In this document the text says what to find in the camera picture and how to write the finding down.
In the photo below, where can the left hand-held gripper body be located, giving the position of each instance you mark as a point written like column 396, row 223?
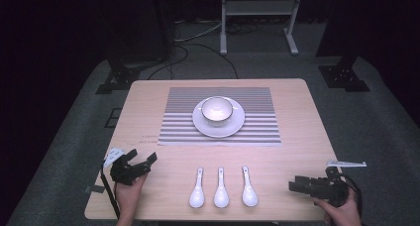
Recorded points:
column 124, row 171

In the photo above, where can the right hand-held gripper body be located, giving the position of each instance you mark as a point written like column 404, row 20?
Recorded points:
column 332, row 188

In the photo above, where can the person's left hand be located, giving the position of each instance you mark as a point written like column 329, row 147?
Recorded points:
column 128, row 196

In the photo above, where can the person's right hand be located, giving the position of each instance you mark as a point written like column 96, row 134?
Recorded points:
column 343, row 214

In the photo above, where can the grey tape strip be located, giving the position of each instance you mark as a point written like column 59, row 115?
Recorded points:
column 95, row 188

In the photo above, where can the striped placemat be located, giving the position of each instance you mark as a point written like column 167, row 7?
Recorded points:
column 185, row 120

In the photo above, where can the white ceramic spoon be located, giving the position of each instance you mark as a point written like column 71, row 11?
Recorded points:
column 249, row 194
column 221, row 196
column 197, row 196

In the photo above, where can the black metal stand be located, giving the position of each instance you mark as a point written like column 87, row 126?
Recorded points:
column 343, row 77
column 119, row 79

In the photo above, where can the white bowl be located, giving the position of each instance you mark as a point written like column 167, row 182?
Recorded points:
column 217, row 111

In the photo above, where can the white plate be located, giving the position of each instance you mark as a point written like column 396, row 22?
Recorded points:
column 228, row 128

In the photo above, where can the white metal stand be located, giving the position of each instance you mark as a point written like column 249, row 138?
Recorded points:
column 261, row 7

